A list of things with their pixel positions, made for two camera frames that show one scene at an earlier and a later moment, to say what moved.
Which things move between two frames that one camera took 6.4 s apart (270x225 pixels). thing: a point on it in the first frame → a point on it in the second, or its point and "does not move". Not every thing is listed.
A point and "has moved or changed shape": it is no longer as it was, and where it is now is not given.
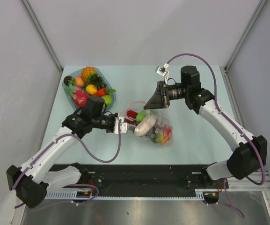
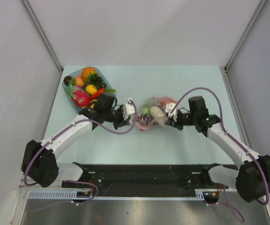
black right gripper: [158, 100] → [176, 123]
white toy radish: [145, 126] → [158, 115]
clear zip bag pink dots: [152, 124] has moved or changed shape
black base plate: [146, 178] does not move
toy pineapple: [90, 76] does not move
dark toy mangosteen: [67, 79] does not move
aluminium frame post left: [42, 33] does not move
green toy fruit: [140, 116] has moved or changed shape
